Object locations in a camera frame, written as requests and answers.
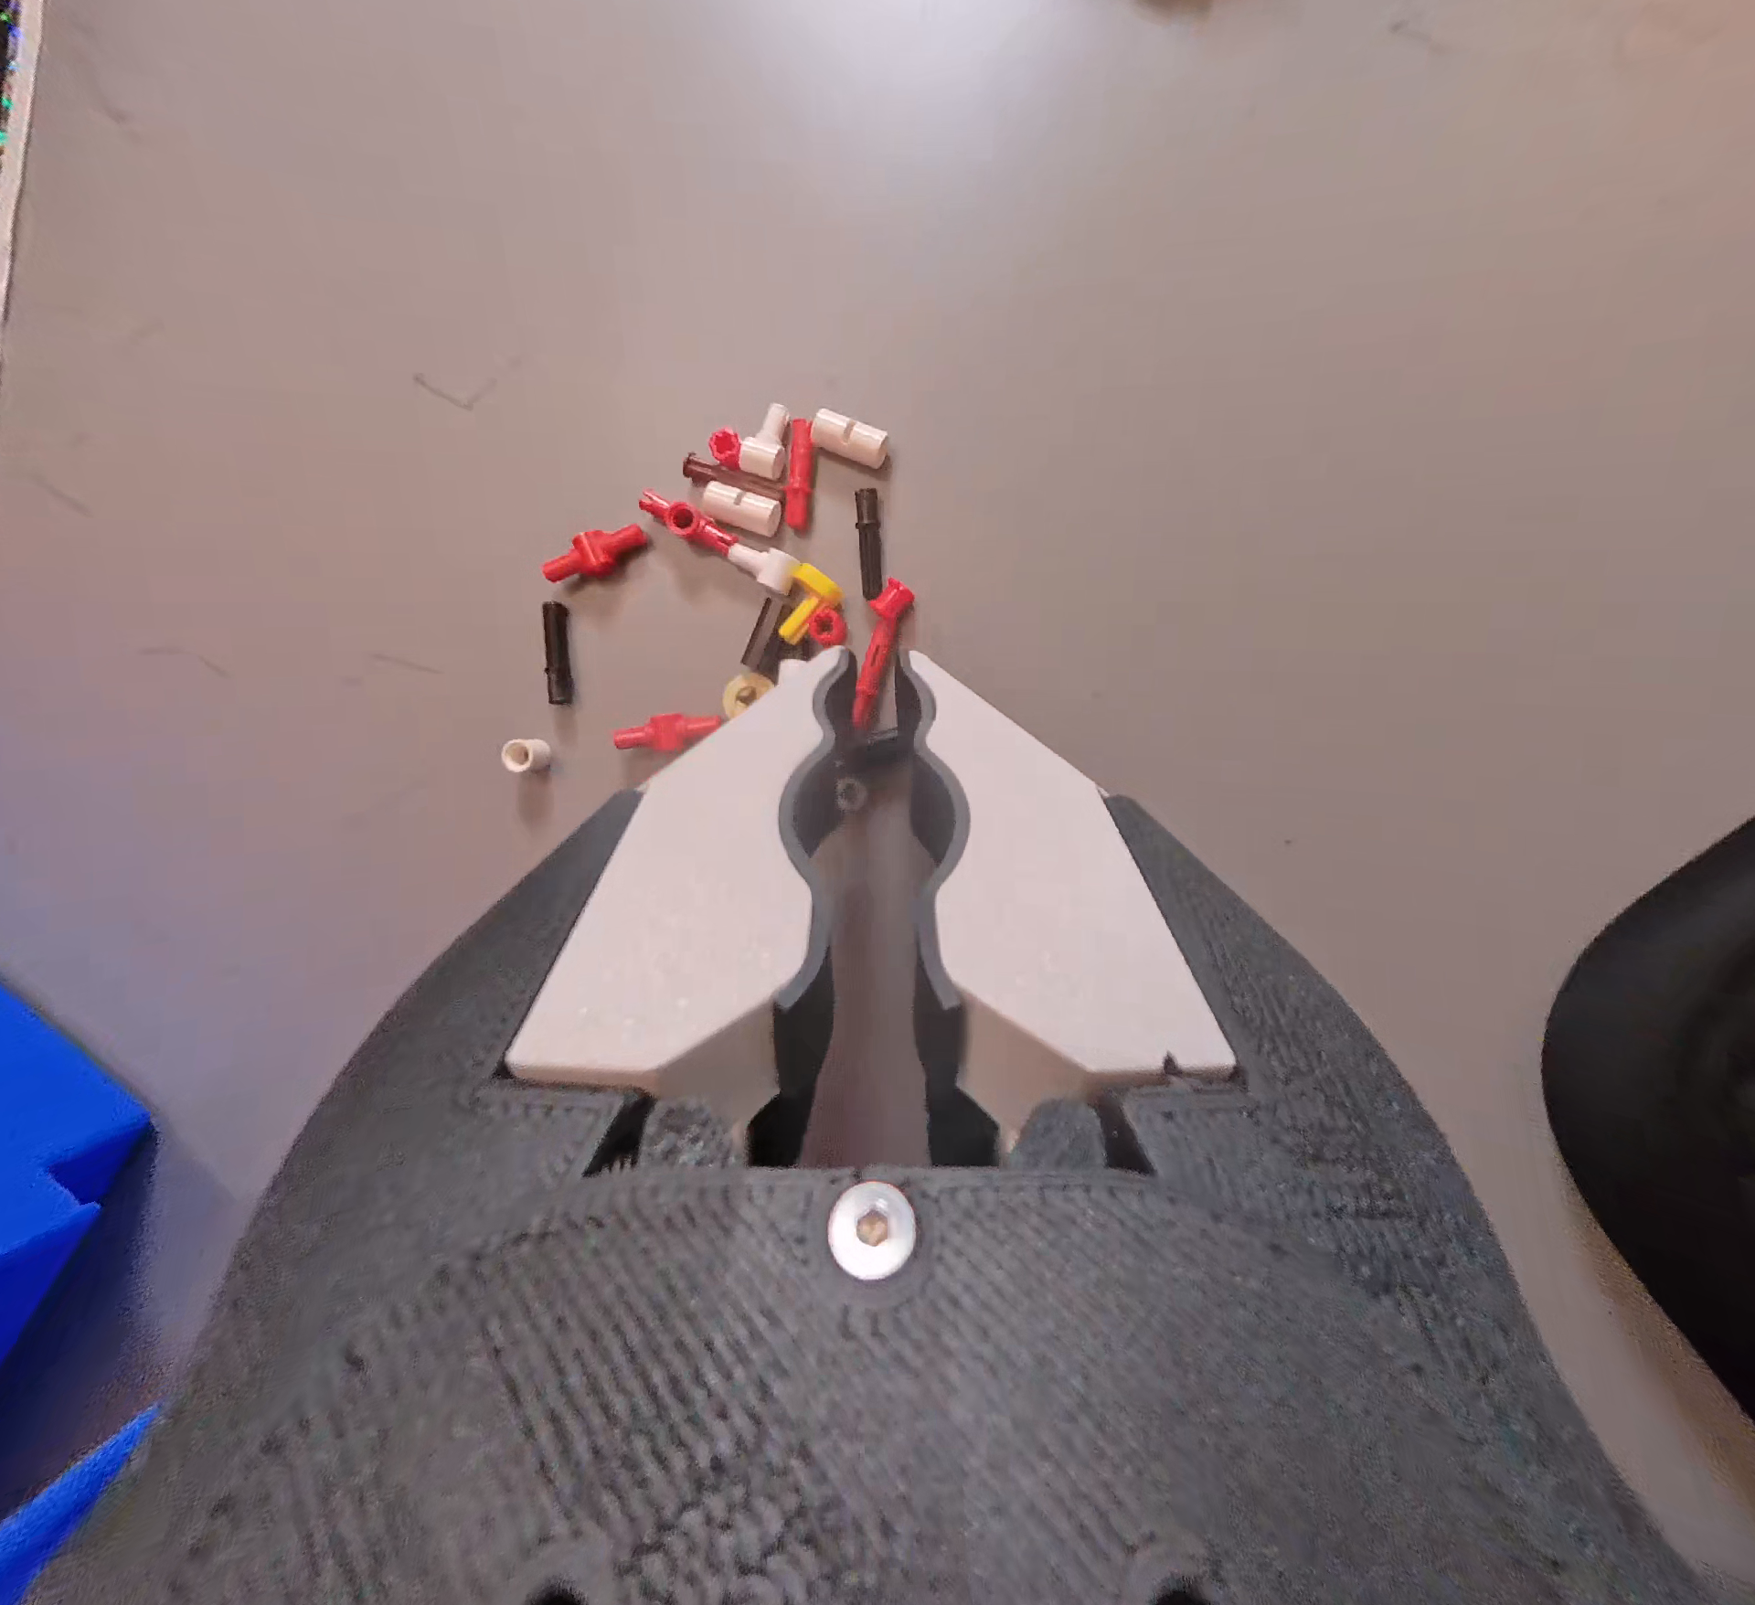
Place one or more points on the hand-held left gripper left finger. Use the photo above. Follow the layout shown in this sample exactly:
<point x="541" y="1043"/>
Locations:
<point x="659" y="944"/>

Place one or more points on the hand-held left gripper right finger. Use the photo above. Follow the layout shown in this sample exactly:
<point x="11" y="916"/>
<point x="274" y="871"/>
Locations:
<point x="1083" y="944"/>

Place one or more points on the pile of red white pieces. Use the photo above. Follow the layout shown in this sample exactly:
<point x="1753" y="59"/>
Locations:
<point x="736" y="510"/>

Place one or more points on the lego instruction booklet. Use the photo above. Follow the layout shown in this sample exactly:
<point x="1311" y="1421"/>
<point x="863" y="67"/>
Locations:
<point x="11" y="54"/>

